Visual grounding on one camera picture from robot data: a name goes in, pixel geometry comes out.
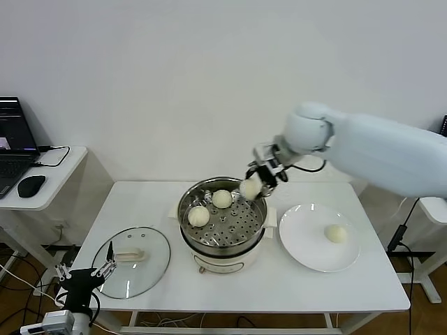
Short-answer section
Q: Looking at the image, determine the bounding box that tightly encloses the glass lid with cream handle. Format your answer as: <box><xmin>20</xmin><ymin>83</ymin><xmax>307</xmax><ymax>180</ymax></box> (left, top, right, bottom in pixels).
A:
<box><xmin>91</xmin><ymin>226</ymin><xmax>172</xmax><ymax>300</ymax></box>

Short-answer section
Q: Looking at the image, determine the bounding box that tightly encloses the white side table with mouse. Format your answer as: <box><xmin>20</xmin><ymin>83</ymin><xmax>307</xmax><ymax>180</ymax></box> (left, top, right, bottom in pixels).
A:
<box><xmin>0</xmin><ymin>145</ymin><xmax>88</xmax><ymax>280</ymax></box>

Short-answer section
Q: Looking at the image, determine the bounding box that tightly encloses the black computer mouse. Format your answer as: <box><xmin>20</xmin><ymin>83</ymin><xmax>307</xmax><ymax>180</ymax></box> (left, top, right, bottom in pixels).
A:
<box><xmin>17</xmin><ymin>174</ymin><xmax>47</xmax><ymax>198</ymax></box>

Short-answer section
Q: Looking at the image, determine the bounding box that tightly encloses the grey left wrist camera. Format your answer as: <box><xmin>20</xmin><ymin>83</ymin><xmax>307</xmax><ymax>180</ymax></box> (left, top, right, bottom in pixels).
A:
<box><xmin>20</xmin><ymin>309</ymin><xmax>76</xmax><ymax>335</ymax></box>

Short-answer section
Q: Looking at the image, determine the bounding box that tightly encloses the black laptop with pink windows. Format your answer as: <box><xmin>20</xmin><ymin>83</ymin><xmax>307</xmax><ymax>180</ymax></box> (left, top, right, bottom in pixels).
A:
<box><xmin>0</xmin><ymin>96</ymin><xmax>42</xmax><ymax>200</ymax></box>

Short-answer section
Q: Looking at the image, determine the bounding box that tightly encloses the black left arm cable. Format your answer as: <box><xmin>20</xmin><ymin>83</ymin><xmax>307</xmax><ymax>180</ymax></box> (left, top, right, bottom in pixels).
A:
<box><xmin>55</xmin><ymin>292</ymin><xmax>101</xmax><ymax>327</ymax></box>

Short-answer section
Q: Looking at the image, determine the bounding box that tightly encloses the white table frame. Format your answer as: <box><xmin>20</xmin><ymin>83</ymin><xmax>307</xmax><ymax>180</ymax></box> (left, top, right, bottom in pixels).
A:
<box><xmin>118</xmin><ymin>308</ymin><xmax>345</xmax><ymax>335</ymax></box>

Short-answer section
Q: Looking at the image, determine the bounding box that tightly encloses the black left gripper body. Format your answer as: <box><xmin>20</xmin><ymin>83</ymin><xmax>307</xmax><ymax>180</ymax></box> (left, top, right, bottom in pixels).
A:
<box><xmin>62</xmin><ymin>267</ymin><xmax>105</xmax><ymax>311</ymax></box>

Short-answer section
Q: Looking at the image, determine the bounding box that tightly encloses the white floor cable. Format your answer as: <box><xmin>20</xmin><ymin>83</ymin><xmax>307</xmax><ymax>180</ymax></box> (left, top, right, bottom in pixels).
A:
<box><xmin>0</xmin><ymin>263</ymin><xmax>116</xmax><ymax>332</ymax></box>

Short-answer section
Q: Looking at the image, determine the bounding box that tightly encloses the black laptop charger cable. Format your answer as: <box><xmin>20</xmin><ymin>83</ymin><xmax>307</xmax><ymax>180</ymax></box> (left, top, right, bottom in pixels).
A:
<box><xmin>33</xmin><ymin>144</ymin><xmax>71</xmax><ymax>168</ymax></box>

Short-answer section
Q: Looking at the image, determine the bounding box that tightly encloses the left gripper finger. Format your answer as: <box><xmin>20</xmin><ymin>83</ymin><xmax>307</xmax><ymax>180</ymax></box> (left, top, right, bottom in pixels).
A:
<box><xmin>91</xmin><ymin>240</ymin><xmax>118</xmax><ymax>281</ymax></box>
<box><xmin>54</xmin><ymin>263</ymin><xmax>73</xmax><ymax>283</ymax></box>

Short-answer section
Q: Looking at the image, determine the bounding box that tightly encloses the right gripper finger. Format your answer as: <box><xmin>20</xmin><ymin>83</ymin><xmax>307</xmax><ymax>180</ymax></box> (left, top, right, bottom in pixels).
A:
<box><xmin>245</xmin><ymin>158</ymin><xmax>261</xmax><ymax>181</ymax></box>
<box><xmin>258</xmin><ymin>163</ymin><xmax>290</xmax><ymax>192</ymax></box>

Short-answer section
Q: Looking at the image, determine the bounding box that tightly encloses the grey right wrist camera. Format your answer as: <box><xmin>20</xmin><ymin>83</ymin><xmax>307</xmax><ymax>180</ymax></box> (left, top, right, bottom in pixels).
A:
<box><xmin>253</xmin><ymin>142</ymin><xmax>277</xmax><ymax>162</ymax></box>

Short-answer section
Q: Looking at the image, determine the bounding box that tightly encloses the white steamed baozi bun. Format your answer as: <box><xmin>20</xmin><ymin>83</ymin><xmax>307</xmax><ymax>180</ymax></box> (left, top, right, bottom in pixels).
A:
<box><xmin>212</xmin><ymin>189</ymin><xmax>233</xmax><ymax>209</ymax></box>
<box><xmin>240</xmin><ymin>178</ymin><xmax>262</xmax><ymax>201</ymax></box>
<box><xmin>323</xmin><ymin>224</ymin><xmax>349</xmax><ymax>244</ymax></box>
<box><xmin>187</xmin><ymin>205</ymin><xmax>211</xmax><ymax>228</ymax></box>

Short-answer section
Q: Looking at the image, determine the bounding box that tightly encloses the white round plate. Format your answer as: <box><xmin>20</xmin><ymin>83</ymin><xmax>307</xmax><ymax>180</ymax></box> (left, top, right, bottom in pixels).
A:
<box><xmin>278</xmin><ymin>203</ymin><xmax>361</xmax><ymax>273</ymax></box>

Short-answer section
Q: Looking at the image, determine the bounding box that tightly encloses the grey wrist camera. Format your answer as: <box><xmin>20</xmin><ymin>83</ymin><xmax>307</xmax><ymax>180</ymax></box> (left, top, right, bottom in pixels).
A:
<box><xmin>20</xmin><ymin>309</ymin><xmax>76</xmax><ymax>335</ymax></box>
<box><xmin>253</xmin><ymin>142</ymin><xmax>277</xmax><ymax>162</ymax></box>

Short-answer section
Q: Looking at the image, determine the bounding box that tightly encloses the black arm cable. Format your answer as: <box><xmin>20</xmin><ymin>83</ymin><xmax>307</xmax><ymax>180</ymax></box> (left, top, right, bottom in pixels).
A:
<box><xmin>288</xmin><ymin>158</ymin><xmax>328</xmax><ymax>174</ymax></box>
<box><xmin>55</xmin><ymin>292</ymin><xmax>101</xmax><ymax>327</ymax></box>

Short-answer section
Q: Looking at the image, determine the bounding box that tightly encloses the black floor cable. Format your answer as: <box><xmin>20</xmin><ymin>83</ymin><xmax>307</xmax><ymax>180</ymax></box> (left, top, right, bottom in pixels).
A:
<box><xmin>0</xmin><ymin>251</ymin><xmax>48</xmax><ymax>335</ymax></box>

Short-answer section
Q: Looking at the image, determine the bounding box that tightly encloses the cream electric cooker pot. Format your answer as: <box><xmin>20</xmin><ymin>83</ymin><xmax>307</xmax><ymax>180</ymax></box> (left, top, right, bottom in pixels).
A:
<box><xmin>179</xmin><ymin>223</ymin><xmax>279</xmax><ymax>275</ymax></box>

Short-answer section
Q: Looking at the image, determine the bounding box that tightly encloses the stainless steel steamer basket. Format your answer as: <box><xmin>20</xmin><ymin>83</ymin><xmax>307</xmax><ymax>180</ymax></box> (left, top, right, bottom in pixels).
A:
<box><xmin>169</xmin><ymin>176</ymin><xmax>279</xmax><ymax>247</ymax></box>

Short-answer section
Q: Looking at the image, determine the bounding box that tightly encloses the black cable with adapter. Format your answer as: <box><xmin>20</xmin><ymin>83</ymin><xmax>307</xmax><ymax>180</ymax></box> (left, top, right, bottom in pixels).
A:
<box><xmin>386</xmin><ymin>198</ymin><xmax>420</xmax><ymax>335</ymax></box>

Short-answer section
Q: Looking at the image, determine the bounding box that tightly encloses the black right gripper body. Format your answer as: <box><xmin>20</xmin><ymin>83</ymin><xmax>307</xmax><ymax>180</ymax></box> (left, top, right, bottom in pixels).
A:
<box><xmin>263</xmin><ymin>137</ymin><xmax>294</xmax><ymax>174</ymax></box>

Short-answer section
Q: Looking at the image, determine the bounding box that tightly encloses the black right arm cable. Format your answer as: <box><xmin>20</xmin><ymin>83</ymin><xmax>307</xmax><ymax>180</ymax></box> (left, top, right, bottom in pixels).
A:
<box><xmin>288</xmin><ymin>158</ymin><xmax>328</xmax><ymax>174</ymax></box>

